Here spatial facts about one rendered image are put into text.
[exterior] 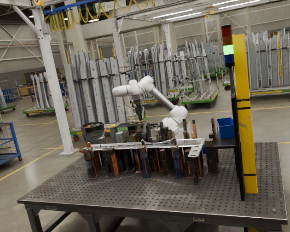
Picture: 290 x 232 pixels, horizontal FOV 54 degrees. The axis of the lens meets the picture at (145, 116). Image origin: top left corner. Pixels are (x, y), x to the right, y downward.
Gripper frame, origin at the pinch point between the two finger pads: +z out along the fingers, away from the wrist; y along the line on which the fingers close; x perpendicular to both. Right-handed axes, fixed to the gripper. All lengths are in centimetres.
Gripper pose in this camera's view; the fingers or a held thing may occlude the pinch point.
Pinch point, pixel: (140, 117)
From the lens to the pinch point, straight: 313.9
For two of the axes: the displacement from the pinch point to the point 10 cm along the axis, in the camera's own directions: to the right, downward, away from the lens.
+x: 8.8, -1.0, -4.7
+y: -4.4, 2.4, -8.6
